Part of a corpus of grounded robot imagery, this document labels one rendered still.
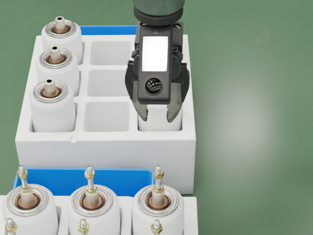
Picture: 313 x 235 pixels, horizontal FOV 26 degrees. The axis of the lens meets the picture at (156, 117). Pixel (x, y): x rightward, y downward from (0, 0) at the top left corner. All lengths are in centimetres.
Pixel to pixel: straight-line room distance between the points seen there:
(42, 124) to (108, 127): 19
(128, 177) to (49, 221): 29
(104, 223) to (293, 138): 69
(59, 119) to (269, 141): 56
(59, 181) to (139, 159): 18
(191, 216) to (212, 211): 25
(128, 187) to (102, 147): 11
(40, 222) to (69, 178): 28
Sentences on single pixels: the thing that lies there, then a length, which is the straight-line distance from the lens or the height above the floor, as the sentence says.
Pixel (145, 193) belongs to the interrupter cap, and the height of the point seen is 25.
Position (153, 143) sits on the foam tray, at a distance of 147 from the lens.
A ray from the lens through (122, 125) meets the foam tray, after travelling 160.
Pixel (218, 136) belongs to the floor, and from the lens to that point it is 173.
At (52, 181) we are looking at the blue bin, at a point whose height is 8.
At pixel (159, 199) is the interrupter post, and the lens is 122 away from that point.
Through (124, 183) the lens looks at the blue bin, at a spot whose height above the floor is 8.
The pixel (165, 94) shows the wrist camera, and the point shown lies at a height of 59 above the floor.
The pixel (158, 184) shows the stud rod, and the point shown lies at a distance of 121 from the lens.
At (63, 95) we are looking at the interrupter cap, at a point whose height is 25.
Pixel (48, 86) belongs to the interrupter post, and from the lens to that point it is 146.
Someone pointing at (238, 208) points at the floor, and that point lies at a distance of 157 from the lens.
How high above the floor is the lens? 119
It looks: 42 degrees down
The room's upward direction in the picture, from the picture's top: straight up
